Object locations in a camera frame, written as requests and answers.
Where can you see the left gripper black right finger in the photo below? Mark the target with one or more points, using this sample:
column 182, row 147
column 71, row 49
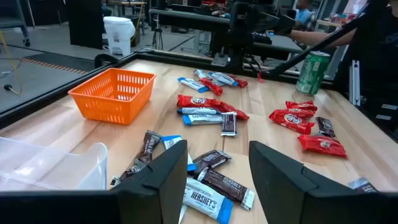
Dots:
column 311, row 202

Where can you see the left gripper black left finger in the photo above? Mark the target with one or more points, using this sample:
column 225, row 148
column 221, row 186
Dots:
column 93, row 205

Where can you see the red KitKat candy bar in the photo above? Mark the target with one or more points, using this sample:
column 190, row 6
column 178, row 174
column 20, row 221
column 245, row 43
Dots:
column 241, row 82
column 301, row 105
column 233, row 110
column 211, row 86
column 303, row 113
column 321, row 145
column 290, row 119
column 196, row 101

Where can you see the white blue Hershey's candy bar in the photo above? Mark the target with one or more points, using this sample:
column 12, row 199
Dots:
column 202, row 119
column 222, row 78
column 200, row 74
column 199, row 110
column 192, row 84
column 170, row 141
column 205, row 200

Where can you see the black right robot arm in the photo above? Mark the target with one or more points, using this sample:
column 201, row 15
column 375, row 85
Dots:
column 242, row 31

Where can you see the clear plastic bin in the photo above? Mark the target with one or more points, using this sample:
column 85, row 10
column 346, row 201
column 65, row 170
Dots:
column 46, row 168

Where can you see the orange plastic basket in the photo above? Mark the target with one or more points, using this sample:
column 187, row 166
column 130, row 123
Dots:
column 112, row 96

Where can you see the green soda can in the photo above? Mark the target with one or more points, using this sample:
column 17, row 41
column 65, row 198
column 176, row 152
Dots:
column 312, row 73

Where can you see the person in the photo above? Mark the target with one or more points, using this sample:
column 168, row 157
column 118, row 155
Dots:
column 382, row 46
column 303, row 15

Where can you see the white trash bin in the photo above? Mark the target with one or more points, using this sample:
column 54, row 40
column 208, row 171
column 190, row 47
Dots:
column 119, row 34

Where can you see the black cabinet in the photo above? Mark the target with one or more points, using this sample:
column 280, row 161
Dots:
column 85, row 25

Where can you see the black tripod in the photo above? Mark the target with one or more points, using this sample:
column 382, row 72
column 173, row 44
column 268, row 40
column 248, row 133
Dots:
column 157, row 34

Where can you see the cluttered background table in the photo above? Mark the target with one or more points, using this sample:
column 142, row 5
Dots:
column 335, row 20

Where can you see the black background workbench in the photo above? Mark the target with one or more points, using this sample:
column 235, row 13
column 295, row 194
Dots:
column 186, row 19

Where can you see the black table frame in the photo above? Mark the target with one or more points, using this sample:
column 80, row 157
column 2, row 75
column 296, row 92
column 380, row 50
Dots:
column 46, row 96

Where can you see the aluminium extrusion post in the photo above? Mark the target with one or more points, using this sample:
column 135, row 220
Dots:
column 355, row 84

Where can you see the black diagonal frame strut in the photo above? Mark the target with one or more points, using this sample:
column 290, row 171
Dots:
column 317, row 46

